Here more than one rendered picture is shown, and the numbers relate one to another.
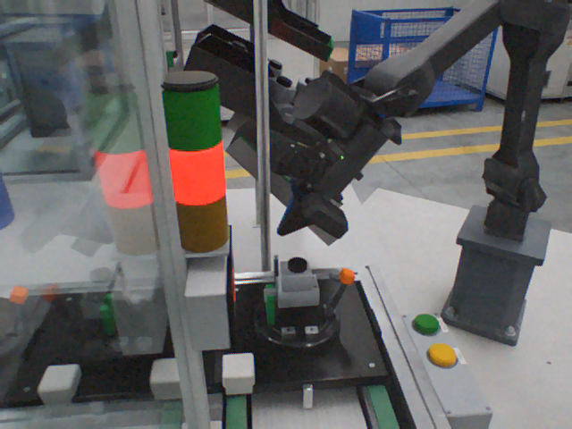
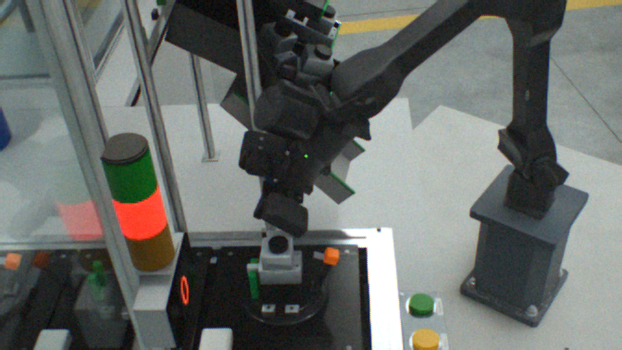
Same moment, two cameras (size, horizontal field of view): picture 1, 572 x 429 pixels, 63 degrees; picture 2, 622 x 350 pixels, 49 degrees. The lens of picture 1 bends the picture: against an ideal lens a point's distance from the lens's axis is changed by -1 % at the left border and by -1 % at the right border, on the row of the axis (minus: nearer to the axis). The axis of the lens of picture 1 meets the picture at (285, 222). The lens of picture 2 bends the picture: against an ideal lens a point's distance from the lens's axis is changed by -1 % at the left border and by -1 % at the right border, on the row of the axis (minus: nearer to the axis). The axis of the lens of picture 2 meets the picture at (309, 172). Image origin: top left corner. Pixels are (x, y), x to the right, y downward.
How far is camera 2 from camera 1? 0.39 m
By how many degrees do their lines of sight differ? 12
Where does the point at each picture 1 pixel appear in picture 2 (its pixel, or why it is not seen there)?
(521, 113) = (525, 93)
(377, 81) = (340, 83)
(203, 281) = (149, 295)
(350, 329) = (338, 306)
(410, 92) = (367, 100)
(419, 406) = not seen: outside the picture
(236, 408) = not seen: outside the picture
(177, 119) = (115, 182)
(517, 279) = (533, 259)
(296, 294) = (277, 273)
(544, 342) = (571, 325)
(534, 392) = not seen: outside the picture
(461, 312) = (481, 285)
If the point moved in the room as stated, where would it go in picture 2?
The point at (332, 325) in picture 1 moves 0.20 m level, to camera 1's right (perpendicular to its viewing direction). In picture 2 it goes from (316, 303) to (447, 311)
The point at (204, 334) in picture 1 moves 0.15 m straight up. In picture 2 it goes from (152, 336) to (122, 242)
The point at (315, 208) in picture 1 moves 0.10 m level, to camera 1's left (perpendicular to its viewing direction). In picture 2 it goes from (271, 212) to (194, 209)
